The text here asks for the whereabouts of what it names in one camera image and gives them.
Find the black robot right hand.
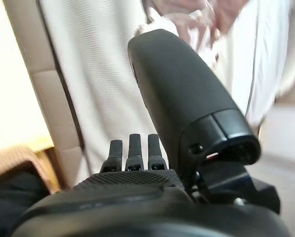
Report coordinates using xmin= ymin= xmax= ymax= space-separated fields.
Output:
xmin=11 ymin=29 xmax=290 ymax=237

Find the cream white satin garment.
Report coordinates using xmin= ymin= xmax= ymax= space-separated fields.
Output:
xmin=134 ymin=0 xmax=249 ymax=72

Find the plain white garment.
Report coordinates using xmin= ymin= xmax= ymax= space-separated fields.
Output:
xmin=206 ymin=0 xmax=295 ymax=125

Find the black garment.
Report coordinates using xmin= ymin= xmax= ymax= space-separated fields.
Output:
xmin=0 ymin=171 xmax=53 ymax=237

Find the large bed with grey cover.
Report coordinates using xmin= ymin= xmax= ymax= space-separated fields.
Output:
xmin=37 ymin=0 xmax=295 ymax=178

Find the wooden laundry box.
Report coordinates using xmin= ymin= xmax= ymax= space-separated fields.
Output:
xmin=0 ymin=145 xmax=63 ymax=196

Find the beige upholstered bed frame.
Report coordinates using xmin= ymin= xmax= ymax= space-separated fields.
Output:
xmin=2 ymin=0 xmax=91 ymax=196

